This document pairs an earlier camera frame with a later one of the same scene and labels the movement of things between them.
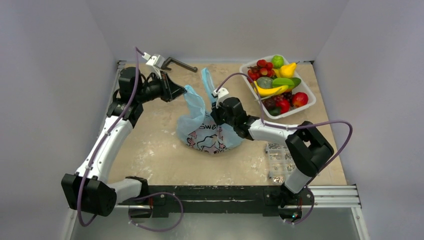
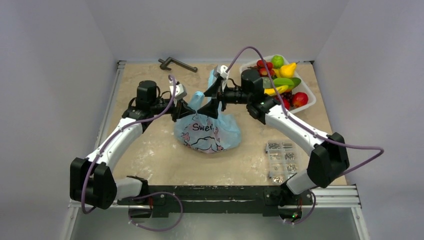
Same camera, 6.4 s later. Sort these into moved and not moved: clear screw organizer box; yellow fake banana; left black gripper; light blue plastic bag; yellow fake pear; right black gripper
Moved: right black gripper; left black gripper
Not moved: yellow fake pear; light blue plastic bag; clear screw organizer box; yellow fake banana
